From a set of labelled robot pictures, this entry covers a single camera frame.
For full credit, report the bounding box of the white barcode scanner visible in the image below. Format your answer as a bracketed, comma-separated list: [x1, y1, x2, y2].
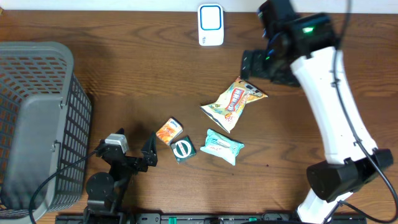
[197, 3, 224, 47]

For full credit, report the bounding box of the green square box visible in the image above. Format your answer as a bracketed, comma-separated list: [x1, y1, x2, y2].
[170, 136, 196, 164]

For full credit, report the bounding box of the teal wet wipes pack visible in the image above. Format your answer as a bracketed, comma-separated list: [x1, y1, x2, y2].
[200, 129, 244, 166]

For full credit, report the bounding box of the grey plastic shopping basket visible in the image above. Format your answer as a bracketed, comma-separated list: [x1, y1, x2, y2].
[1, 42, 92, 223]

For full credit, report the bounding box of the yellow wet wipes pack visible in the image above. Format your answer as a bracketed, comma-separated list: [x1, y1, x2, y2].
[200, 77, 268, 133]

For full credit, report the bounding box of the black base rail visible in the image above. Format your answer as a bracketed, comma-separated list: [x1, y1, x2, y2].
[55, 212, 368, 224]

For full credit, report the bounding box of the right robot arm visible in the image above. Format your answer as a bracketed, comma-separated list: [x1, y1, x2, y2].
[241, 3, 394, 223]

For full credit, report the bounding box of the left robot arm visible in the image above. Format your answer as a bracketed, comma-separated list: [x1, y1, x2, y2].
[83, 128, 158, 223]

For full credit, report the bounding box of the orange tissue packet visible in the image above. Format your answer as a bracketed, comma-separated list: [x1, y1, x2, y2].
[156, 118, 183, 146]

